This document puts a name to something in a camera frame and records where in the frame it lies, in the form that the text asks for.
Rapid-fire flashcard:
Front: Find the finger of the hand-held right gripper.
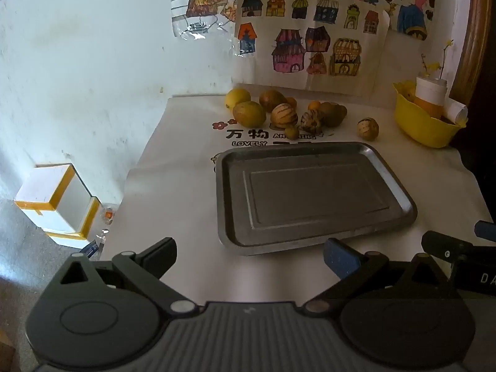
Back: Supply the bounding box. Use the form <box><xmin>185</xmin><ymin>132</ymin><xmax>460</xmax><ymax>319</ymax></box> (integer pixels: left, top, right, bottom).
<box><xmin>422</xmin><ymin>231</ymin><xmax>475</xmax><ymax>264</ymax></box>
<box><xmin>475</xmin><ymin>221</ymin><xmax>496</xmax><ymax>241</ymax></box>

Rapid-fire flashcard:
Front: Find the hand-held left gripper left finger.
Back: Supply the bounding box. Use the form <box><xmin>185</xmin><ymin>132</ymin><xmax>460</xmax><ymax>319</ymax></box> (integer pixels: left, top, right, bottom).
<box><xmin>57</xmin><ymin>236</ymin><xmax>199</xmax><ymax>317</ymax></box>

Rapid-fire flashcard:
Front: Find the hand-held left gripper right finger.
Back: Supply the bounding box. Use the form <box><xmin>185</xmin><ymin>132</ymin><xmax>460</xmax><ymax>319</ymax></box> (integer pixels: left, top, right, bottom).
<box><xmin>303</xmin><ymin>237</ymin><xmax>458</xmax><ymax>317</ymax></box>

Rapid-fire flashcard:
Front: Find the grey metal tray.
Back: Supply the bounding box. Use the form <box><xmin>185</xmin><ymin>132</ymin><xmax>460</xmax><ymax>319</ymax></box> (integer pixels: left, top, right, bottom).
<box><xmin>215</xmin><ymin>141</ymin><xmax>418</xmax><ymax>256</ymax></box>

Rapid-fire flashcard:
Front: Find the tan striped small melon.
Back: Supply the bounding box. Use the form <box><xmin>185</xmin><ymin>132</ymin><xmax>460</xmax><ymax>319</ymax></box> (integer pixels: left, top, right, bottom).
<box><xmin>357</xmin><ymin>117</ymin><xmax>379</xmax><ymax>141</ymax></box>

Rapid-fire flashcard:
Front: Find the pale striped melon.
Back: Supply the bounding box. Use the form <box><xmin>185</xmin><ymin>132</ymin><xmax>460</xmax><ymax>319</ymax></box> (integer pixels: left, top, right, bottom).
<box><xmin>270</xmin><ymin>103</ymin><xmax>298</xmax><ymax>130</ymax></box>

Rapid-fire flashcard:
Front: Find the olive green oval fruit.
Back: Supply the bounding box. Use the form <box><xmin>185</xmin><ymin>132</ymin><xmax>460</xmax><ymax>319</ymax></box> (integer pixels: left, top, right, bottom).
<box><xmin>232</xmin><ymin>101</ymin><xmax>267</xmax><ymax>128</ymax></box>

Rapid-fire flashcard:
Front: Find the brown kiwi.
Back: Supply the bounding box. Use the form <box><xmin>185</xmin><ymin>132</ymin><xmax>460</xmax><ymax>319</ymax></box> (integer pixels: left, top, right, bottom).
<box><xmin>259</xmin><ymin>90</ymin><xmax>287</xmax><ymax>113</ymax></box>

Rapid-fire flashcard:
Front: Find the white printed table cover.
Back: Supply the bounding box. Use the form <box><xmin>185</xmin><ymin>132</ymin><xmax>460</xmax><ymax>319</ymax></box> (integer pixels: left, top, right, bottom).
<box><xmin>99</xmin><ymin>95</ymin><xmax>494</xmax><ymax>303</ymax></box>

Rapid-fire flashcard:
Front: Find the yellow plastic bowl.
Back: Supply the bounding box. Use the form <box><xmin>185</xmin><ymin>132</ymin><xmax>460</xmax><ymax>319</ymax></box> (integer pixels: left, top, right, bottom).
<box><xmin>392</xmin><ymin>81</ymin><xmax>469</xmax><ymax>148</ymax></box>

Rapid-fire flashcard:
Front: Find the white paper roll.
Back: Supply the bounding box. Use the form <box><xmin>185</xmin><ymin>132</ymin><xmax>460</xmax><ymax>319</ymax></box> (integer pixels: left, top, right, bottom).
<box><xmin>444</xmin><ymin>99</ymin><xmax>469</xmax><ymax>125</ymax></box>

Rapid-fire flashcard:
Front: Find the white foam box yellow tape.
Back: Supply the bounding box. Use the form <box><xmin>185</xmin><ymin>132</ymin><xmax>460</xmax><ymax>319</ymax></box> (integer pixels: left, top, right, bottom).
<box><xmin>15</xmin><ymin>163</ymin><xmax>102</xmax><ymax>249</ymax></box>

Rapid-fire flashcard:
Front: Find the orange cup with white sleeve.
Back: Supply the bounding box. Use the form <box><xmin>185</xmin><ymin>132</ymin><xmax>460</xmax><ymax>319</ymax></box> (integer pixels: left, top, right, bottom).
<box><xmin>414</xmin><ymin>77</ymin><xmax>447</xmax><ymax>120</ymax></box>

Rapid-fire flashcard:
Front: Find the yellow flower twig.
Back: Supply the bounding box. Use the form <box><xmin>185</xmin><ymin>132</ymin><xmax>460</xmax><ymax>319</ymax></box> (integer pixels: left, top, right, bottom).
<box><xmin>420</xmin><ymin>39</ymin><xmax>455</xmax><ymax>82</ymax></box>

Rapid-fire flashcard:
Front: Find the yellow lemon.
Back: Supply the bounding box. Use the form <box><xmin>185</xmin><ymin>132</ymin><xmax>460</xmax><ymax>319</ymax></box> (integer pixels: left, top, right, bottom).
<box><xmin>225</xmin><ymin>88</ymin><xmax>252</xmax><ymax>110</ymax></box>

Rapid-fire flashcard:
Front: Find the coloured houses drawing paper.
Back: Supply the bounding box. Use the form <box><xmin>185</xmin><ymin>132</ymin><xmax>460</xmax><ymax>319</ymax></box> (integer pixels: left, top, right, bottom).
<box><xmin>233</xmin><ymin>0</ymin><xmax>390</xmax><ymax>100</ymax></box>

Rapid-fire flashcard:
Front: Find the brown wooden frame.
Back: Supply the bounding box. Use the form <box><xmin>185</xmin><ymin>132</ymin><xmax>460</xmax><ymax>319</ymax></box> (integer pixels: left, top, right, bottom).
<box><xmin>451</xmin><ymin>0</ymin><xmax>494</xmax><ymax>103</ymax></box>

